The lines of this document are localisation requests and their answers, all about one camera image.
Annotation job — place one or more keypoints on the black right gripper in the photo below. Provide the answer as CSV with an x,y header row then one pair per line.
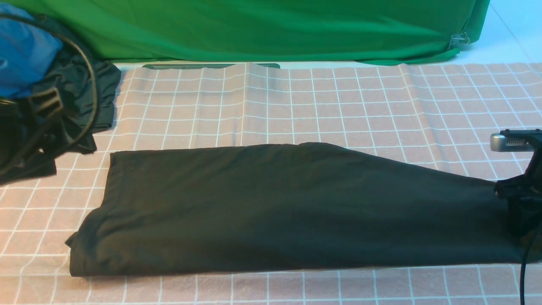
x,y
524,213

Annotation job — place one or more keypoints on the pink grid tablecloth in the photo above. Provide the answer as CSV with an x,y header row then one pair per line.
x,y
435,116

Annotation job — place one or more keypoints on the dark gray crumpled garment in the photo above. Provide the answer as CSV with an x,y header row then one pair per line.
x,y
69,74

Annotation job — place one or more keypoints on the blue crumpled garment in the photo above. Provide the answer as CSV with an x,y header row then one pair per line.
x,y
26,53

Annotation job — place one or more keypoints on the gray long-sleeved shirt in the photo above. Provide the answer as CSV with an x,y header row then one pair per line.
x,y
279,207

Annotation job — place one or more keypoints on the green backdrop cloth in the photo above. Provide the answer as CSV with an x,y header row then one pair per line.
x,y
382,32

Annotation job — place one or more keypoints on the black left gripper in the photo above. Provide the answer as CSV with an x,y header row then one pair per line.
x,y
30,136

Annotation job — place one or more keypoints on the metal binder clip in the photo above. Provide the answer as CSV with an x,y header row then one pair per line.
x,y
458,39

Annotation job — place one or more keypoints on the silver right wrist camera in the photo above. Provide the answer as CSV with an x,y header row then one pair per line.
x,y
516,140

